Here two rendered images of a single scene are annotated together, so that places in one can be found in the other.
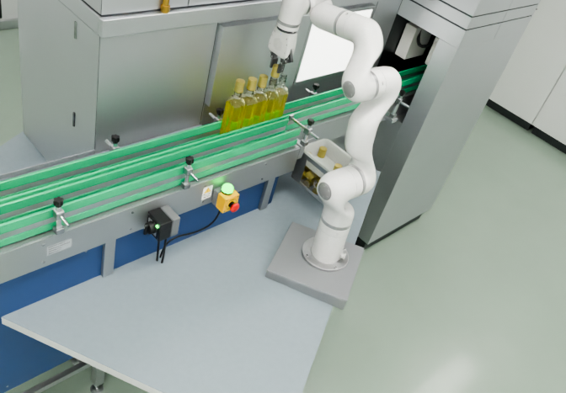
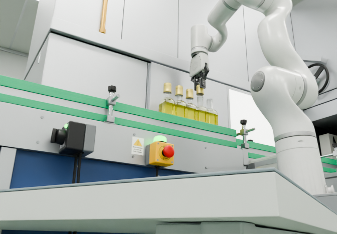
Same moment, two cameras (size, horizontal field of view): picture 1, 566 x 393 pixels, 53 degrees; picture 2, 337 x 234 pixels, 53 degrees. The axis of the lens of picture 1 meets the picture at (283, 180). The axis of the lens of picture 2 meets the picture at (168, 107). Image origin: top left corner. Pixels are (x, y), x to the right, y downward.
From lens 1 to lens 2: 1.78 m
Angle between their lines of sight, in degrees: 62
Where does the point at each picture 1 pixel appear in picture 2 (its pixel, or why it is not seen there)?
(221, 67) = (155, 95)
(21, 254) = not seen: outside the picture
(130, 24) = (74, 28)
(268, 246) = not seen: hidden behind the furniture
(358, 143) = (272, 32)
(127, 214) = (35, 115)
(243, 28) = (168, 69)
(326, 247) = (297, 170)
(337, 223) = (293, 125)
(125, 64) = (69, 61)
